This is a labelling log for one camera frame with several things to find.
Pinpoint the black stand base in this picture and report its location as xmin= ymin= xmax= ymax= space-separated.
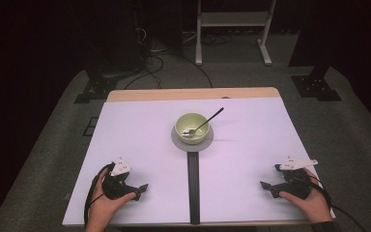
xmin=73 ymin=69 xmax=119 ymax=104
xmin=290 ymin=64 xmax=342 ymax=102

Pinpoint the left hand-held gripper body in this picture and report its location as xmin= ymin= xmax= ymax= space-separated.
xmin=100 ymin=157 xmax=139 ymax=201

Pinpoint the black floor cable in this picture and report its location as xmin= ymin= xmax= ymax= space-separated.
xmin=173 ymin=52 xmax=214 ymax=89
xmin=124 ymin=54 xmax=165 ymax=90

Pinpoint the person's left hand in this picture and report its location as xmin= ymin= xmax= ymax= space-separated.
xmin=86 ymin=175 xmax=137 ymax=224

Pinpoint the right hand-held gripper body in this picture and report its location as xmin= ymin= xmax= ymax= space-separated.
xmin=273 ymin=156 xmax=319 ymax=200

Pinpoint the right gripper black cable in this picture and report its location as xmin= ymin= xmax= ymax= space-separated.
xmin=298 ymin=175 xmax=366 ymax=232

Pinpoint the dark equipment cabinet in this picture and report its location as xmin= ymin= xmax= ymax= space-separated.
xmin=88 ymin=0 xmax=148 ymax=73

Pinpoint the black floor frame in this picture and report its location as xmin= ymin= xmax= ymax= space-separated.
xmin=82 ymin=116 xmax=100 ymax=137

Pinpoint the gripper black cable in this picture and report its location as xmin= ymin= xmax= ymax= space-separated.
xmin=83 ymin=162 xmax=115 ymax=226
xmin=298 ymin=175 xmax=366 ymax=232

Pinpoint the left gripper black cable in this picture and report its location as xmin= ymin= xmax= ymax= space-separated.
xmin=83 ymin=162 xmax=115 ymax=226

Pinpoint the white table sheet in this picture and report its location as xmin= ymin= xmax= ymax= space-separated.
xmin=62 ymin=97 xmax=336 ymax=225

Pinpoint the white metal stand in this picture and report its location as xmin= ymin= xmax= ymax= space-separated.
xmin=194 ymin=0 xmax=277 ymax=67

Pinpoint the black strip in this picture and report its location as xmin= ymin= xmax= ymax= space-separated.
xmin=186 ymin=151 xmax=201 ymax=225

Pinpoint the green bowl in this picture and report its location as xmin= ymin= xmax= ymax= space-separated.
xmin=174 ymin=112 xmax=212 ymax=146

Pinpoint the black-handled spoon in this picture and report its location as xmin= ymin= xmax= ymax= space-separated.
xmin=182 ymin=106 xmax=225 ymax=138

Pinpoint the person's right hand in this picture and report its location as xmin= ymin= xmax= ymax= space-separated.
xmin=278 ymin=167 xmax=334 ymax=224

